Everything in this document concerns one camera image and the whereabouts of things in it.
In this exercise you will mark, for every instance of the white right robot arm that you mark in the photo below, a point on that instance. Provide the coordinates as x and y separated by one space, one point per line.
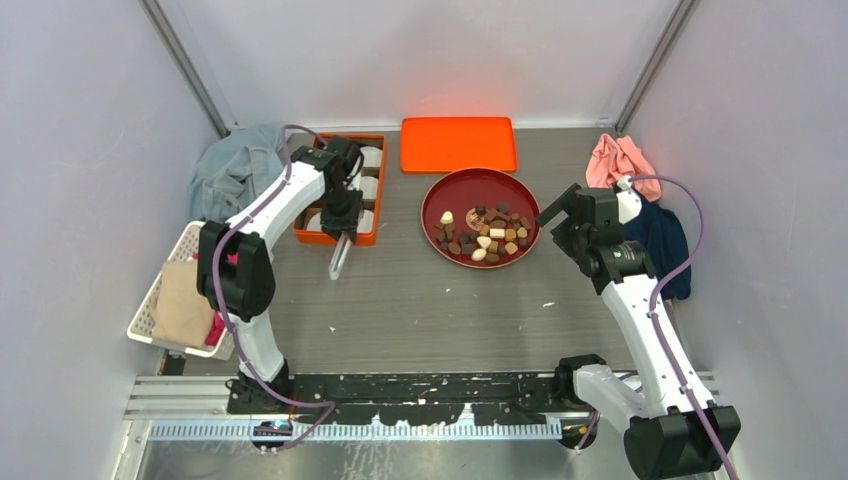
671 425

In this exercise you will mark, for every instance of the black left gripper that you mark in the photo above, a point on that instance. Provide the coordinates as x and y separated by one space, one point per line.
348 222

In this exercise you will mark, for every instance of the aluminium frame rail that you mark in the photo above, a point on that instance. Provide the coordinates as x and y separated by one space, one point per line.
194 408

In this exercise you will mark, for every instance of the orange chocolate box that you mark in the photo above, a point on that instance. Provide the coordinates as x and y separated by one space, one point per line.
367 240

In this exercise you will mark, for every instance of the light blue cloth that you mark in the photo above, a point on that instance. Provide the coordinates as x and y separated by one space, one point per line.
233 172

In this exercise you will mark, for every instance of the beige cloth in basket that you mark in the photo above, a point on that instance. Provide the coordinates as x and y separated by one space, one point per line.
182 316

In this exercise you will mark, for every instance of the pink cloth in basket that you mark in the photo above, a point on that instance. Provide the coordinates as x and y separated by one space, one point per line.
217 326

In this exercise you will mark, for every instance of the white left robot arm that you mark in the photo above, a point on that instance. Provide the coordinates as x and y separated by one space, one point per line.
235 271

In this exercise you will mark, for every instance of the orange box lid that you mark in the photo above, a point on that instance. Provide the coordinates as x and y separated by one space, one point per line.
435 145

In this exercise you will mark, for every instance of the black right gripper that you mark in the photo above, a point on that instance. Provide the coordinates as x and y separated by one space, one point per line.
561 234

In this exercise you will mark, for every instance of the navy blue cloth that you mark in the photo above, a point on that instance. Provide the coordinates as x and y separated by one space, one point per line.
660 232

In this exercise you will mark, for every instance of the round red lacquer tray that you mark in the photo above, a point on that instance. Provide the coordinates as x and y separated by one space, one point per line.
480 199

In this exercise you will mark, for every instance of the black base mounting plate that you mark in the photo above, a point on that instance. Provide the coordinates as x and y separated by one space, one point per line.
421 399

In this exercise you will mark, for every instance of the white plastic basket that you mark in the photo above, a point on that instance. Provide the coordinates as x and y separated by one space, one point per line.
146 318

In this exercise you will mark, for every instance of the white paper cup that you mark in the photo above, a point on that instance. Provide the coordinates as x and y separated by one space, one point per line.
314 223
372 156
369 185
366 222

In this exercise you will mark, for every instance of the white oval chocolate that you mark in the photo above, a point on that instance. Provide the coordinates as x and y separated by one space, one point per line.
446 218

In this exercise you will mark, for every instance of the salmon pink cloth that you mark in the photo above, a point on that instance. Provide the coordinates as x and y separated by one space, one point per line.
612 158

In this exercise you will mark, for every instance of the silver metal tongs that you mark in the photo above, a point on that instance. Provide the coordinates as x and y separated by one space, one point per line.
339 256

